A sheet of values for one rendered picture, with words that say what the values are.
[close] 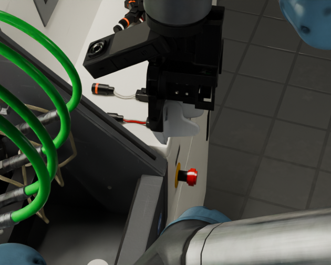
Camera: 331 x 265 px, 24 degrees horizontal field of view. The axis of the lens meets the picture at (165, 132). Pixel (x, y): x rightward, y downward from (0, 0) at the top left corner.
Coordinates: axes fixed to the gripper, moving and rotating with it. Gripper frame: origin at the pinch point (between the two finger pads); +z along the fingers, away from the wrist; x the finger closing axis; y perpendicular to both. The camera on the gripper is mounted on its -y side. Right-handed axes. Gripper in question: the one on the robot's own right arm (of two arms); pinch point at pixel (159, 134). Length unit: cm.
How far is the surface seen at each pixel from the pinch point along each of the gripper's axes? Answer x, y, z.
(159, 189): 16.2, -3.0, 29.6
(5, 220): -12.8, -17.3, 5.8
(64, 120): 3.5, -14.0, 3.1
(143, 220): 8.8, -4.5, 29.5
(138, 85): 38.4, -11.3, 26.5
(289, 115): 141, 22, 124
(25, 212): -12.8, -14.4, 3.7
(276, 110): 143, 17, 124
